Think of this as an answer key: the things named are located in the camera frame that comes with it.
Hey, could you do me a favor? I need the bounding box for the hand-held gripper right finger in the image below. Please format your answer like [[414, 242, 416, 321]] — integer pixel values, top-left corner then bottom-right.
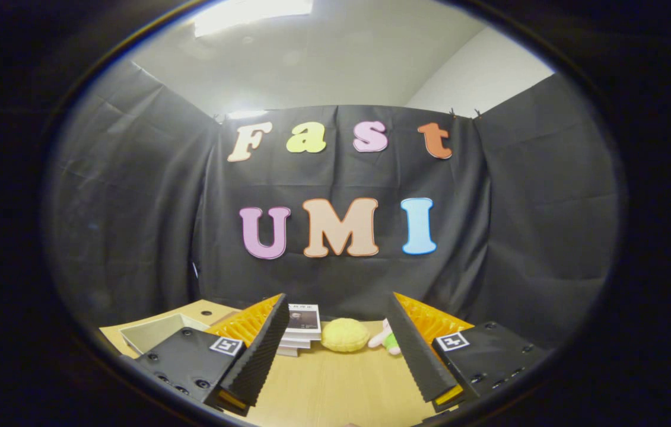
[[386, 292, 552, 414]]

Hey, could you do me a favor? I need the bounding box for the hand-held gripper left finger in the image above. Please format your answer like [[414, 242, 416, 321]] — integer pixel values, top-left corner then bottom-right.
[[132, 292, 291, 416]]

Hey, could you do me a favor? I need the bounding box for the beige fabric storage box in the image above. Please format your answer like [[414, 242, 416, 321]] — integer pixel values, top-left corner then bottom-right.
[[120, 313, 211, 357]]

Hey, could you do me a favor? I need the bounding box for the pink and green plush toy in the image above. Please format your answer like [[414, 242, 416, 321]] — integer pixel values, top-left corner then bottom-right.
[[368, 319, 402, 356]]

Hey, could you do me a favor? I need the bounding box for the white book with portrait cover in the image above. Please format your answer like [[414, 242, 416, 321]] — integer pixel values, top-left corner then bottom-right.
[[285, 303, 323, 342]]

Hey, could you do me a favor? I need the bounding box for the yellow plush toy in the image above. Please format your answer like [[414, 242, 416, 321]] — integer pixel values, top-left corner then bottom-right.
[[320, 318, 371, 354]]

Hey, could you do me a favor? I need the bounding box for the black backdrop cloth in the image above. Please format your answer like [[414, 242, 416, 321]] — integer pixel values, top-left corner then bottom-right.
[[44, 59, 621, 350]]

